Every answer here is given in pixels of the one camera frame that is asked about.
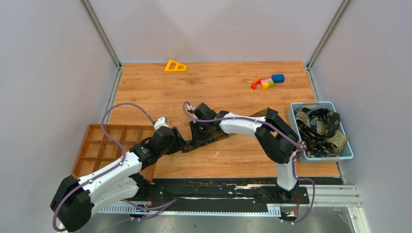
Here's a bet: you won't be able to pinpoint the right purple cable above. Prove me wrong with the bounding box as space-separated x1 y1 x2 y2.
183 101 316 225

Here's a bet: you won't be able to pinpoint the dark floral tie in basket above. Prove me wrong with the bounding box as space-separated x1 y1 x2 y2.
294 108 342 158

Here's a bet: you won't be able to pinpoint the wooden compartment tray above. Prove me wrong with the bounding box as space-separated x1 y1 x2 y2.
72 124 155 178

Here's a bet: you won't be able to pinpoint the yellow triangular plastic block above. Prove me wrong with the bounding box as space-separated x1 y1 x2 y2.
164 59 188 73

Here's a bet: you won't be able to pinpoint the blue green brown tie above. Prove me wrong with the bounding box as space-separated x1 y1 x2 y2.
182 107 269 154

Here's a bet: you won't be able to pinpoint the olive patterned rolled tie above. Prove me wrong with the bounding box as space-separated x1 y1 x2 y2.
295 111 348 157

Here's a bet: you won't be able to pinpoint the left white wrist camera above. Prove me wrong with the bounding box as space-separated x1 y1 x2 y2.
154 116 169 130

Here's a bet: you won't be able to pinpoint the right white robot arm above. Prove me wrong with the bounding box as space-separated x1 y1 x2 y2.
183 101 303 203

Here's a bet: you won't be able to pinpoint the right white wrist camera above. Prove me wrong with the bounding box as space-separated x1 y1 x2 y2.
186 104 196 114

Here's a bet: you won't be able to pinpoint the floral tie end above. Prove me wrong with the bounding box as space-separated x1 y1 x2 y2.
298 141 310 151

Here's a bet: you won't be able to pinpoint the aluminium frame rails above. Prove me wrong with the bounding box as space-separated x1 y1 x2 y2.
97 183 361 221

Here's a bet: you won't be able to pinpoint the colourful toy brick assembly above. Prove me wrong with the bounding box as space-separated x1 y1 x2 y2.
251 74 285 90

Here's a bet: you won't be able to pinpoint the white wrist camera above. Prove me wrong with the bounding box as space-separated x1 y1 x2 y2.
186 104 196 114
154 116 169 130

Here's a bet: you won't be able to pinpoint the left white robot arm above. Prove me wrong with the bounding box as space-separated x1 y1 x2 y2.
50 126 175 233

